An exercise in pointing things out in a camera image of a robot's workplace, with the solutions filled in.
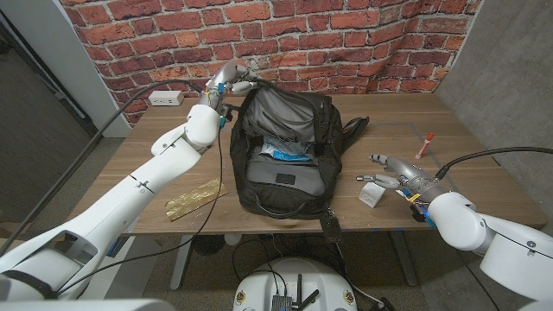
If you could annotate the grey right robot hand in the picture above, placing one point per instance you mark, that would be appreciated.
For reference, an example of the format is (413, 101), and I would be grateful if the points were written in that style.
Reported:
(410, 177)

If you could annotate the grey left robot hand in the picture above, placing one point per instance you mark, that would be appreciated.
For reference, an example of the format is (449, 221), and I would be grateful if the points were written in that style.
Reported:
(224, 80)

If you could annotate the small white box package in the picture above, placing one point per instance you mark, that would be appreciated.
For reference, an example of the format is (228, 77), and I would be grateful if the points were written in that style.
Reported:
(371, 196)

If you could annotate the black backpack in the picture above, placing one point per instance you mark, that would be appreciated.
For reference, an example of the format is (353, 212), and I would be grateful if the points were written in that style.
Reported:
(281, 198)

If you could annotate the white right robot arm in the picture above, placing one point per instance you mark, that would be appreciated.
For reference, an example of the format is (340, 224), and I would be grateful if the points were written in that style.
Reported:
(510, 246)

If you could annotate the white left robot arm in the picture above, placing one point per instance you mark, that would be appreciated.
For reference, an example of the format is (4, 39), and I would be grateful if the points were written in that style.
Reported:
(129, 198)

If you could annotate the red white marker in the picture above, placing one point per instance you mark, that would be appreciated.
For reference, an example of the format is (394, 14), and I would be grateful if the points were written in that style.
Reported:
(424, 146)

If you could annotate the black hanging backpack tag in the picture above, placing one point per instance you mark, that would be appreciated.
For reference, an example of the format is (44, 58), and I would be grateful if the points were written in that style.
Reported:
(330, 226)

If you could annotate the white power strip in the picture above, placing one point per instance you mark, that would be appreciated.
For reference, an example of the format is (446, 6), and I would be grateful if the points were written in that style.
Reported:
(166, 98)

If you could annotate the dark table leg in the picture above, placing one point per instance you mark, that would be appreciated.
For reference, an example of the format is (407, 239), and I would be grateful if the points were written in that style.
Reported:
(404, 259)

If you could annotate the brick print backdrop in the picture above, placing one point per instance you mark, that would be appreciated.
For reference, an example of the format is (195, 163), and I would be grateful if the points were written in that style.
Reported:
(302, 43)

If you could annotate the blue white plastic pouch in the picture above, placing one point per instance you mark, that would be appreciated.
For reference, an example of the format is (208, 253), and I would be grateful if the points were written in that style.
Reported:
(287, 153)

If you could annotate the gold foil packet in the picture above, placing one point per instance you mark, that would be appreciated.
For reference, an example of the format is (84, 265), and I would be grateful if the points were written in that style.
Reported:
(194, 198)

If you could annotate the black round floor object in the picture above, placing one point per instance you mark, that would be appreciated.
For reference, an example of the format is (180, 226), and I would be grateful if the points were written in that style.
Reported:
(208, 245)

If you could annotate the small computer with antennas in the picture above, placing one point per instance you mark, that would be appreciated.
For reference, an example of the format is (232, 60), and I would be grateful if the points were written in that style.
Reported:
(281, 302)

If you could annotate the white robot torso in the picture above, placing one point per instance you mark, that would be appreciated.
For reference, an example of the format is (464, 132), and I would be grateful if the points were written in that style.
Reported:
(259, 285)

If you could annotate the white table leg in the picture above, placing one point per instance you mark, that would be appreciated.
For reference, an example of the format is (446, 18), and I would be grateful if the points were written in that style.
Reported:
(180, 263)

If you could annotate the white robot head rim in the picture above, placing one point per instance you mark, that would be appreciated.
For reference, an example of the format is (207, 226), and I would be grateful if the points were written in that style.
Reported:
(86, 306)

